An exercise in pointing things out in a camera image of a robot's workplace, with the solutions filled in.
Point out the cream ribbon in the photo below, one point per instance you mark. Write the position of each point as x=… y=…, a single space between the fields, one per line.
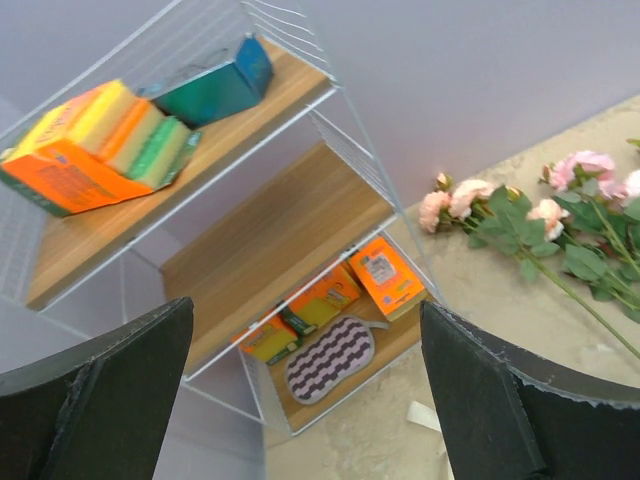
x=422 y=415

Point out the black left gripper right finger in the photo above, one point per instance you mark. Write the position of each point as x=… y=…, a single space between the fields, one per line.
x=507 y=413

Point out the purple wavy striped pad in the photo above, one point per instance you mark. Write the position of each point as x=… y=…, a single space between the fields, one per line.
x=344 y=348

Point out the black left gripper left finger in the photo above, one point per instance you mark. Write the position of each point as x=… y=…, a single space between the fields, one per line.
x=100 y=409

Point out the teal toothpaste box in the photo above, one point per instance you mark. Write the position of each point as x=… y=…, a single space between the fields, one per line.
x=214 y=85

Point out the pink artificial flower bouquet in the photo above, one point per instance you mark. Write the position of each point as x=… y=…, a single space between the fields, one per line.
x=587 y=229

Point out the orange box on lower shelf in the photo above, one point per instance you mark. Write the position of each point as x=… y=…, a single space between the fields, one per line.
x=389 y=280

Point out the white wire wooden shelf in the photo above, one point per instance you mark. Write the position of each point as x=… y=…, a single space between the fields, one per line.
x=273 y=199

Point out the yellow orange sponge pack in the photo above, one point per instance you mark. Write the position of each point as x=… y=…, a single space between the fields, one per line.
x=291 y=321

